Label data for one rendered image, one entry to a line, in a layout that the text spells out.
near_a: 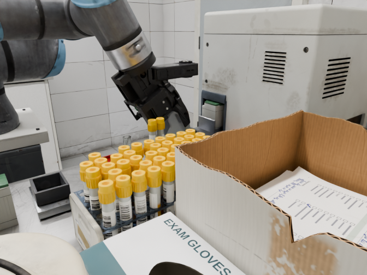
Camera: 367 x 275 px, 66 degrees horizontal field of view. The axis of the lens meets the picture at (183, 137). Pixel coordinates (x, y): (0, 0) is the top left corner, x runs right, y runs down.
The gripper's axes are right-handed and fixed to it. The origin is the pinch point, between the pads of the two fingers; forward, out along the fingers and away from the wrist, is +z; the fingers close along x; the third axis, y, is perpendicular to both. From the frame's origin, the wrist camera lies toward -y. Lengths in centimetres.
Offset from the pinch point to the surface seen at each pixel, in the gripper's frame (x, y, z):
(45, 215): 7.3, 29.7, -12.4
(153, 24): -220, -124, 39
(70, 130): -220, 6, 74
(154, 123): 6.2, 7.4, -11.2
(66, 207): 7.4, 26.9, -11.1
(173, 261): 31.2, 21.1, -14.7
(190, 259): 32.1, 20.0, -14.1
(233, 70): 5.7, -13.7, -8.0
